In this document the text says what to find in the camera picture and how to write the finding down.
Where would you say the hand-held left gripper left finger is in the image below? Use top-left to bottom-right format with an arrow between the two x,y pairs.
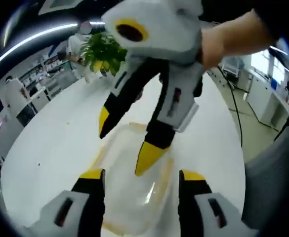
34,168 -> 107,237

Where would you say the green potted plant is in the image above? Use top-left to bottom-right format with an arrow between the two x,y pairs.
81,33 -> 128,78

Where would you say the clear container with yellow buckle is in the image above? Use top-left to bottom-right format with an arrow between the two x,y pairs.
92,122 -> 177,236

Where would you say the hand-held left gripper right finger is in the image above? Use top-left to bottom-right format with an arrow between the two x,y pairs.
178,169 -> 244,237

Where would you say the long ceiling light strip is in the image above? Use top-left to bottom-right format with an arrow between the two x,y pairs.
0,21 -> 106,76

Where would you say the ceiling air conditioner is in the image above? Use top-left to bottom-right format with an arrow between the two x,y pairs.
39,0 -> 86,15

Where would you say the black cable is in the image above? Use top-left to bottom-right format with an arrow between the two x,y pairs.
216,63 -> 244,150

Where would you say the person's right hand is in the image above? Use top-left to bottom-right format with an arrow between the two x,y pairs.
199,23 -> 236,71

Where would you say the grey mesh chair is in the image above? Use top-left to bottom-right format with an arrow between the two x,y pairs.
241,127 -> 289,229

